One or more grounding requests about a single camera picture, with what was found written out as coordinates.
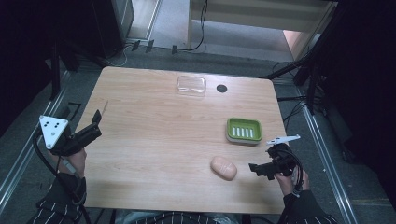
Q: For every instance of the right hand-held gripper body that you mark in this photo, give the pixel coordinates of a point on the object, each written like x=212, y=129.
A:
x=281, y=158

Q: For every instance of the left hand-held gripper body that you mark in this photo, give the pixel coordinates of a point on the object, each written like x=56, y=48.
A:
x=62, y=141

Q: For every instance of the pink soap bar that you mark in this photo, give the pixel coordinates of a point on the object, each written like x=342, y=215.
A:
x=223, y=168

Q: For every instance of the green soap dish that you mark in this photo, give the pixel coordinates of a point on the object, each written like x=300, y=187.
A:
x=244, y=132

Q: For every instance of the person's right hand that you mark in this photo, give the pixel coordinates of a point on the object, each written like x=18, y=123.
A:
x=288, y=183

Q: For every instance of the person's left hand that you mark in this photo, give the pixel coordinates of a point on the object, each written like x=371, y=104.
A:
x=78, y=161

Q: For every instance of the black metal stand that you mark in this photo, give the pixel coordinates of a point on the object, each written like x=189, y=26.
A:
x=311, y=77
x=56, y=68

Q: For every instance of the black round table grommet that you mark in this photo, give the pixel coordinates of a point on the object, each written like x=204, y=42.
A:
x=221, y=88

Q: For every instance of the dark cabinet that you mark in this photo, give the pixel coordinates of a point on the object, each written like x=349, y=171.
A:
x=109, y=25

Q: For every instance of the person's torso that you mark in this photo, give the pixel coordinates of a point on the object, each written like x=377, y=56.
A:
x=174, y=218

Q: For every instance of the clear plastic container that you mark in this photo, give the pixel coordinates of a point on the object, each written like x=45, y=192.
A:
x=191, y=86

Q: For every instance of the white wooden shelf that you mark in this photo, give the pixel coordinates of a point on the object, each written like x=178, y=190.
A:
x=258, y=18

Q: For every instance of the aluminium floor rail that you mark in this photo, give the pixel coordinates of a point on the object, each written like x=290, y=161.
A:
x=28, y=149
x=323, y=158

